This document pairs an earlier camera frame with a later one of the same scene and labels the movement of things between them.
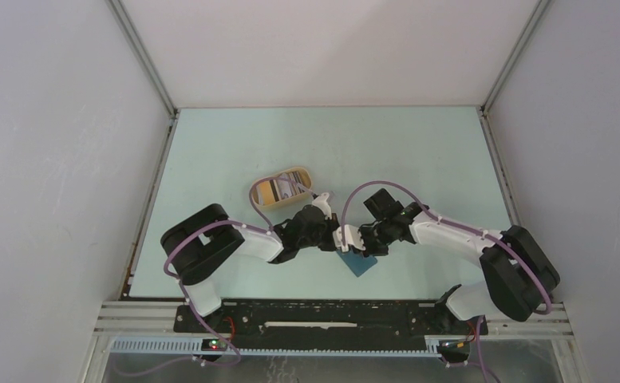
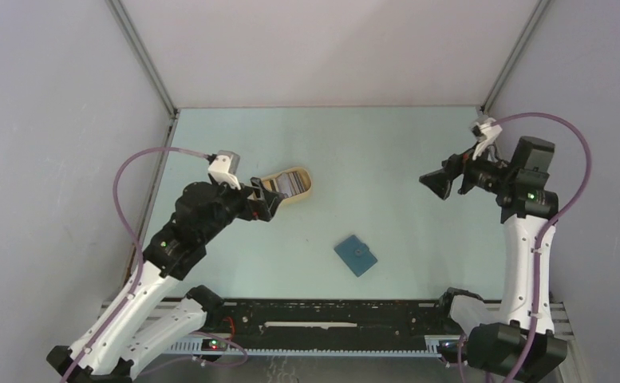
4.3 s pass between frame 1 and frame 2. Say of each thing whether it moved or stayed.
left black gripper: moved
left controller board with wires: stayed
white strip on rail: stayed
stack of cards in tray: stayed
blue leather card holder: stayed
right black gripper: moved
